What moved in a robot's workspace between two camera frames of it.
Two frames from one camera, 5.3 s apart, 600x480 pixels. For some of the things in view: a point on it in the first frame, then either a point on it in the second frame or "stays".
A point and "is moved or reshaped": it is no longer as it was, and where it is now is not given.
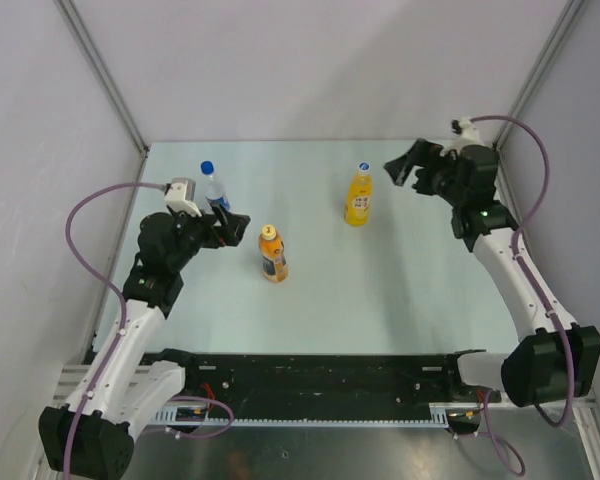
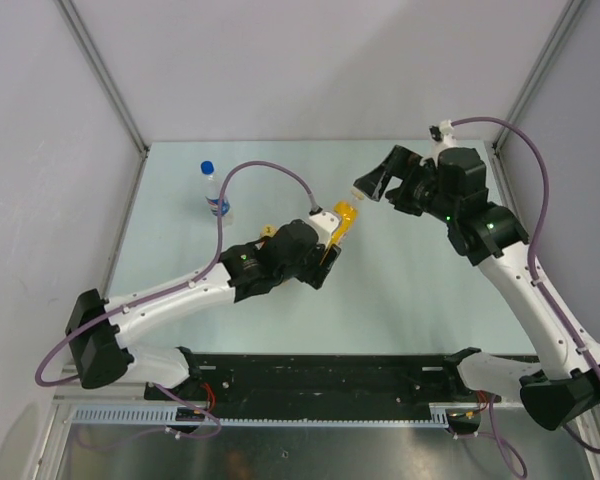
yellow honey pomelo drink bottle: [359, 197] is moved or reshaped
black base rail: [260, 380] stays
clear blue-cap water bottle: [214, 190] stays
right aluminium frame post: [558, 32] stays
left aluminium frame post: [103, 73] stays
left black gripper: [232, 225] -> [317, 273]
